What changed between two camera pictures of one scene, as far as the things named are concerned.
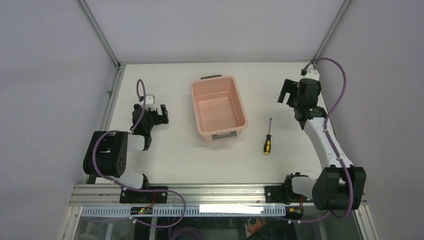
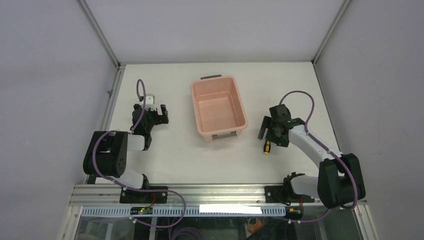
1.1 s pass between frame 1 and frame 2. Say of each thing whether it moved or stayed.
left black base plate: stayed
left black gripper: stayed
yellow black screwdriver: stayed
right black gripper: moved
